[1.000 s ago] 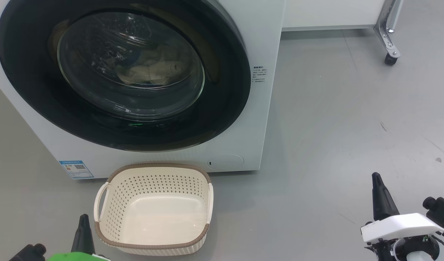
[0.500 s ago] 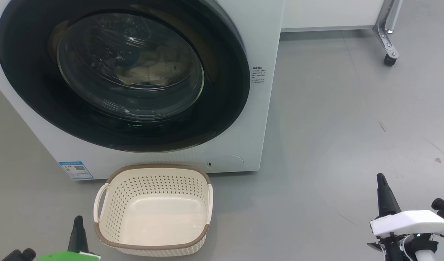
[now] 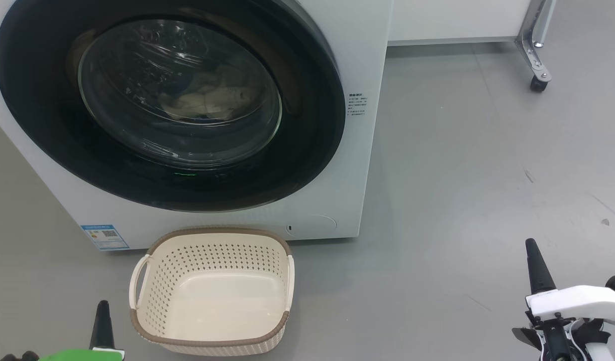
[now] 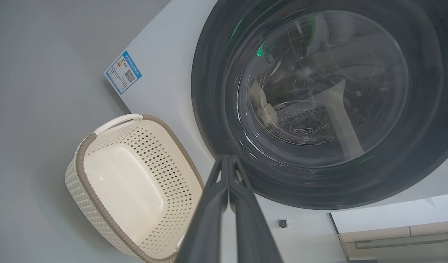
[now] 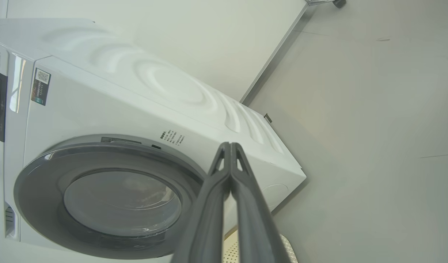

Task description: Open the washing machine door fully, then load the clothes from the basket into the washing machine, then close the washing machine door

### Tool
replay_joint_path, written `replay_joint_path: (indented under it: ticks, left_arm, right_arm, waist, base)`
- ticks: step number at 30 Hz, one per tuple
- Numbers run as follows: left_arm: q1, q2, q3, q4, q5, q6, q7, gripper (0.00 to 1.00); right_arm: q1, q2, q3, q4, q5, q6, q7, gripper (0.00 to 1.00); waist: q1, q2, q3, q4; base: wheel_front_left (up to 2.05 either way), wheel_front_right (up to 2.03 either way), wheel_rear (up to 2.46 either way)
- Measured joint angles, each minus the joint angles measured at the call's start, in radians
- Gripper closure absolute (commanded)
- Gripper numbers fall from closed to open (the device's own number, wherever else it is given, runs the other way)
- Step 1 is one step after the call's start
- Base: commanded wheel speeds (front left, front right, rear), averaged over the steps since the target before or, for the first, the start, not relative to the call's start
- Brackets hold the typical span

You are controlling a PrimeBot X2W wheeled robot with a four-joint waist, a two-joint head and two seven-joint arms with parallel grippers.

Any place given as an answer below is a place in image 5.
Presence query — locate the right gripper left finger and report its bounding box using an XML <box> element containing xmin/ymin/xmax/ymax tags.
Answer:
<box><xmin>172</xmin><ymin>142</ymin><xmax>231</xmax><ymax>263</ymax></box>

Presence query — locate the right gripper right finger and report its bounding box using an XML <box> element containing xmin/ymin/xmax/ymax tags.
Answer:
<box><xmin>231</xmin><ymin>143</ymin><xmax>291</xmax><ymax>263</ymax></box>

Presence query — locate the round dark glass washer door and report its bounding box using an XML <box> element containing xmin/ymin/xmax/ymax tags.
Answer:
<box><xmin>14</xmin><ymin>134</ymin><xmax>210</xmax><ymax>260</ymax></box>

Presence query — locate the cream perforated basket brown rim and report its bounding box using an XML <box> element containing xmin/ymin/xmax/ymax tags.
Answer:
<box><xmin>223</xmin><ymin>230</ymin><xmax>299</xmax><ymax>263</ymax></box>

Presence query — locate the white front-load washing machine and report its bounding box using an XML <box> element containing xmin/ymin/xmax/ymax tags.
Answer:
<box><xmin>0</xmin><ymin>18</ymin><xmax>307</xmax><ymax>263</ymax></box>

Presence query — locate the round filter cover panel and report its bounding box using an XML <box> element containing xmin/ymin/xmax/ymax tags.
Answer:
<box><xmin>262</xmin><ymin>184</ymin><xmax>289</xmax><ymax>211</ymax></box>

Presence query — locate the dark QR code sticker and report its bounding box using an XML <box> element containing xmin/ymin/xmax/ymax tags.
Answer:
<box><xmin>31</xmin><ymin>68</ymin><xmax>51</xmax><ymax>106</ymax></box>

